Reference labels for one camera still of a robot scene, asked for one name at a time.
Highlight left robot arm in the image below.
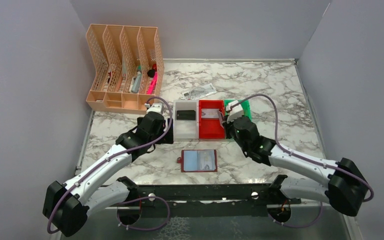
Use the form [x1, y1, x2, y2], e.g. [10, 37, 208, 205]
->
[42, 109, 174, 237]

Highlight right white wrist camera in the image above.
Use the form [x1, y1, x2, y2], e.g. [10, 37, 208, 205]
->
[225, 100, 244, 123]

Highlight black credit card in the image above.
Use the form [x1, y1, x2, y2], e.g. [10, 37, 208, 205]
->
[175, 110, 196, 121]

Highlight green plastic bin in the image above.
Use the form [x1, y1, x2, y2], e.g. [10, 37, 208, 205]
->
[224, 99, 252, 120]

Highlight purple cable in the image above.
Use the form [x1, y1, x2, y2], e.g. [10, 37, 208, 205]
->
[46, 96, 174, 235]
[226, 93, 375, 203]

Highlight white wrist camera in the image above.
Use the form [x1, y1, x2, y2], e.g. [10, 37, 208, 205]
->
[144, 102, 165, 115]
[225, 100, 244, 123]

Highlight silver credit card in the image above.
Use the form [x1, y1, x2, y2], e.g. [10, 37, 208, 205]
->
[201, 108, 221, 119]

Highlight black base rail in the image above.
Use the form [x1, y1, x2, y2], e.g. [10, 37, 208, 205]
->
[114, 175, 302, 220]

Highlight pink highlighter pen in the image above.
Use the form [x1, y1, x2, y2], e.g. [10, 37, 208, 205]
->
[146, 71, 158, 95]

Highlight red plastic bin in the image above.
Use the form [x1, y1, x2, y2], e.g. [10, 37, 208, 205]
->
[198, 99, 226, 140]

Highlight white plastic bin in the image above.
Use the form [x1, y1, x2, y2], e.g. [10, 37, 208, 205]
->
[173, 100, 199, 141]

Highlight red leather card holder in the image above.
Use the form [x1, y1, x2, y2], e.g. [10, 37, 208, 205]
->
[177, 149, 218, 173]

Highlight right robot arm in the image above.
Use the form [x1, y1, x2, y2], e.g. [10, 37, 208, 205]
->
[221, 114, 369, 217]

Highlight grey green marker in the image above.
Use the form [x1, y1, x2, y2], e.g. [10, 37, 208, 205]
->
[129, 65, 142, 94]

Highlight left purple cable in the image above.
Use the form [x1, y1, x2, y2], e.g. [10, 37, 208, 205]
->
[46, 96, 174, 235]

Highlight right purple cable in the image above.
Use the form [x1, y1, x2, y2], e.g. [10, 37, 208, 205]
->
[226, 93, 375, 203]

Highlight paper receipts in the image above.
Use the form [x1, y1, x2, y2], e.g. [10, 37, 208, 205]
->
[180, 83, 217, 100]

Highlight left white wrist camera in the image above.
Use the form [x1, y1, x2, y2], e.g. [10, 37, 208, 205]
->
[144, 102, 165, 115]

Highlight peach plastic file organizer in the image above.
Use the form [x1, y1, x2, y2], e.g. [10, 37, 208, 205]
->
[85, 24, 165, 114]

